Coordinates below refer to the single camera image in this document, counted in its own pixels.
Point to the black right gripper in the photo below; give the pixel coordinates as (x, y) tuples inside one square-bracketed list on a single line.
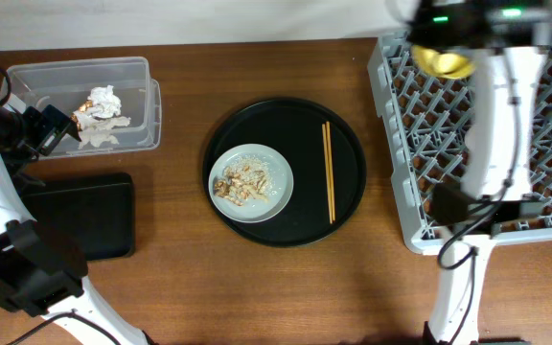
[(442, 61)]

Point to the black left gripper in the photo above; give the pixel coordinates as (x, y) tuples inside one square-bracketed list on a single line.
[(55, 125)]

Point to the yellow bowl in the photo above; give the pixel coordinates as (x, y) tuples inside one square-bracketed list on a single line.
[(442, 65)]

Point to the white napkin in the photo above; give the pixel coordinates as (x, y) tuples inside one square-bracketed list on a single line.
[(106, 112)]

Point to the wooden chopstick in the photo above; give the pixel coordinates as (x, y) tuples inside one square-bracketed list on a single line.
[(330, 168), (327, 173)]

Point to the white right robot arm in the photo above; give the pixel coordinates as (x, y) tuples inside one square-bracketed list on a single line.
[(502, 46)]

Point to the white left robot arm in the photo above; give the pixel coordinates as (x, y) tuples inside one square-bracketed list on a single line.
[(42, 272)]

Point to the grey dishwasher rack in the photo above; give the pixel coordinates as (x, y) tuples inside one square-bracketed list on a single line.
[(426, 119)]

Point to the clear plastic bin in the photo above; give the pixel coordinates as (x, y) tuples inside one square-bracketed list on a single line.
[(66, 85)]

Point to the black rectangular tray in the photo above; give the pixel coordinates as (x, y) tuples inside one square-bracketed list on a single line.
[(97, 212)]

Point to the round black tray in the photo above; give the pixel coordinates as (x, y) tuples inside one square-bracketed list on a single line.
[(293, 128)]

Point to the food scraps on plate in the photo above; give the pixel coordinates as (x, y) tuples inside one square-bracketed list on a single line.
[(246, 178)]

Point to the grey plate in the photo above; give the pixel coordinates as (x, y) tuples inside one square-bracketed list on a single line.
[(254, 211)]

